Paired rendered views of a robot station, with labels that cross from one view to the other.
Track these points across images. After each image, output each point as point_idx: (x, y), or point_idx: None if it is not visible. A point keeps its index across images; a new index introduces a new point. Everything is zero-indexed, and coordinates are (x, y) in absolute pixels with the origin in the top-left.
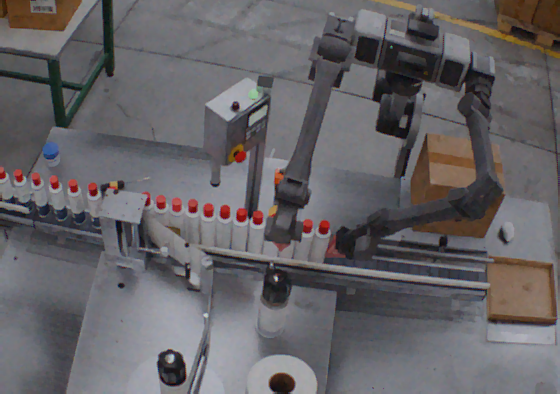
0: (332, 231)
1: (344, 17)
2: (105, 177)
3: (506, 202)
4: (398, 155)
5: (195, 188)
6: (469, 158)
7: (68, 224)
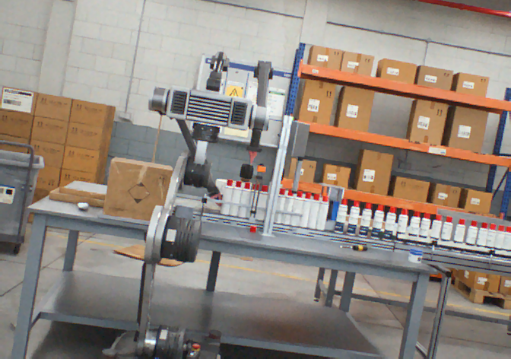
0: (215, 227)
1: (259, 108)
2: (369, 253)
3: (74, 213)
4: (151, 289)
5: (308, 244)
6: (140, 163)
7: (366, 236)
